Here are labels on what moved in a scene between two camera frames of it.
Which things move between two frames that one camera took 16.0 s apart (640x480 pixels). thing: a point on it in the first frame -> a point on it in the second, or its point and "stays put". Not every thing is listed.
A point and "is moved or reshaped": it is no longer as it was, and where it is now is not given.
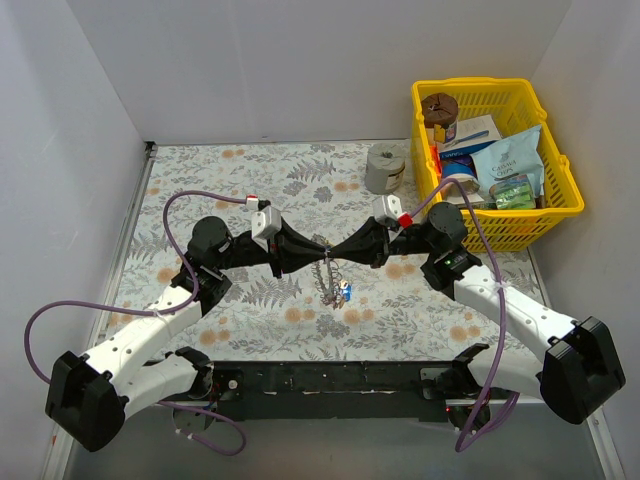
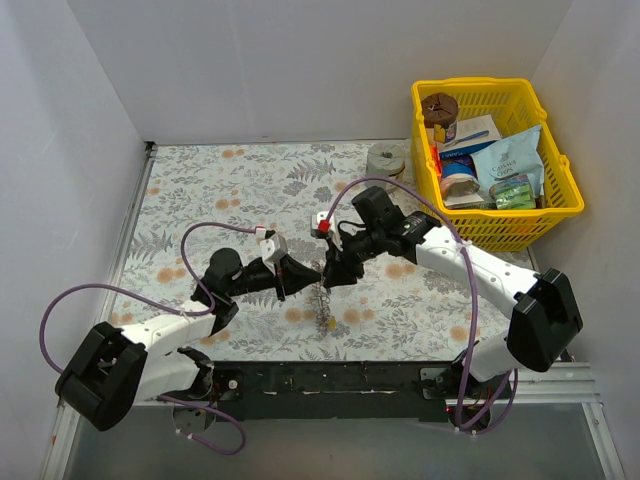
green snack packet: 513,193 stays put
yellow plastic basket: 512,105 stays put
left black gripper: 277,251 -> 280,279
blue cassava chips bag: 518,154 stays put
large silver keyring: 327,275 is moved or reshaped
